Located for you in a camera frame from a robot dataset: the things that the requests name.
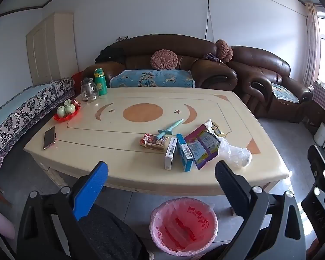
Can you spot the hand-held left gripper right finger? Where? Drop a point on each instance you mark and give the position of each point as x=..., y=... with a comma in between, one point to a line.
x=230, y=187

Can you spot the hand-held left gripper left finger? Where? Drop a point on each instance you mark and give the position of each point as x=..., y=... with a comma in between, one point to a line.
x=90, y=189

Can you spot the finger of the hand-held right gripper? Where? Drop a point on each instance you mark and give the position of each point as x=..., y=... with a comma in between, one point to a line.
x=323, y=168
x=321, y=222

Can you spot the purple snack packet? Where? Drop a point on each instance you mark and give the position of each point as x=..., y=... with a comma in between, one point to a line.
x=203, y=146

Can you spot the blue carton box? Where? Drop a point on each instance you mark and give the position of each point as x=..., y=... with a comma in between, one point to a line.
x=184, y=154

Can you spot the trash bin with pink bag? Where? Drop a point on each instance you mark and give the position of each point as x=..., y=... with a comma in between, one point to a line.
x=184, y=230

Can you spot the white carton box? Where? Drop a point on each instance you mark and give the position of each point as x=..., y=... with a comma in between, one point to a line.
x=170, y=154

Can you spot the white appliance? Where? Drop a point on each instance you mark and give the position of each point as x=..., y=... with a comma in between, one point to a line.
x=321, y=135

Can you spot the clear plastic bag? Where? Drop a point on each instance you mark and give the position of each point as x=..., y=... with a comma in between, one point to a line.
x=234, y=154

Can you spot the cream coffee table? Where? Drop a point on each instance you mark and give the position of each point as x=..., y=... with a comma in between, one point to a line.
x=111, y=146

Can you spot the person's left leg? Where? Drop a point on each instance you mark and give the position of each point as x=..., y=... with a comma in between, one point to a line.
x=116, y=235

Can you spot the yellow snack wrapper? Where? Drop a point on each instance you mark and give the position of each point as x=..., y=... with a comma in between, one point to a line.
x=218, y=130

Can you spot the smartphone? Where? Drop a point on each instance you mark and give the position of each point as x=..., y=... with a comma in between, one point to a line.
x=49, y=138

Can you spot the red tray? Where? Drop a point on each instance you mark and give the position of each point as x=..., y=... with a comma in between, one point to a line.
x=66, y=116

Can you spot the red card box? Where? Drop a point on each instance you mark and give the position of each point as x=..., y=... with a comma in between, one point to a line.
x=151, y=142

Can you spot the green teacup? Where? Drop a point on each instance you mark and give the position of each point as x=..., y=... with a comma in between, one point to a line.
x=70, y=109
x=61, y=111
x=67, y=102

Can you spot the teal toy sword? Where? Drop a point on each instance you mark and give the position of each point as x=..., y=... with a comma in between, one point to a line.
x=169, y=129

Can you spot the blue lace seat cover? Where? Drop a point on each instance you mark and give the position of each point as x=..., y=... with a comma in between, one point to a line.
x=284, y=93

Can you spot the pink cylinder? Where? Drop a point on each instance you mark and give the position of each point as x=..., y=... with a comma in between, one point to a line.
x=2, y=224

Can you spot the glass pitcher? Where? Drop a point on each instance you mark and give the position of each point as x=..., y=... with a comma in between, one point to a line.
x=88, y=92

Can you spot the bed with floral blanket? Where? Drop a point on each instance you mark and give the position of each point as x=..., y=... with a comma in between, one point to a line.
x=21, y=113

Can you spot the green water bottle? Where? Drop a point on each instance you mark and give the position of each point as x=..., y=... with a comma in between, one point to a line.
x=100, y=84

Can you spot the red bag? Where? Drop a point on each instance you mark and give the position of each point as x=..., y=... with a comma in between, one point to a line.
x=77, y=82

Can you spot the brown leather sofa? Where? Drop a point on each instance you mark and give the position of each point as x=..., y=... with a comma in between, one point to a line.
x=214, y=73

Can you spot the brown leather armchair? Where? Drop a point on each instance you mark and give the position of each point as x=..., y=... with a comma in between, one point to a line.
x=262, y=67

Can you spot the pink curtain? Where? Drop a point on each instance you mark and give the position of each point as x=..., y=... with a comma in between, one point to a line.
x=312, y=46

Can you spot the blue printed seat cover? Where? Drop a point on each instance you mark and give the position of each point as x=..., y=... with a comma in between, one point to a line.
x=151, y=78

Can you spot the purple cloth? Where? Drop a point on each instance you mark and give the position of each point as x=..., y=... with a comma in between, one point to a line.
x=211, y=57

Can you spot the dark clothes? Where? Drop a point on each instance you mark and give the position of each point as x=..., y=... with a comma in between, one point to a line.
x=109, y=54

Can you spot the pink round cushion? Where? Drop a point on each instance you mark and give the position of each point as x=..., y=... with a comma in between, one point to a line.
x=164, y=59
x=223, y=50

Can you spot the cream wardrobe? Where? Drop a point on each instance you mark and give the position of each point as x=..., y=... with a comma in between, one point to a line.
x=52, y=48

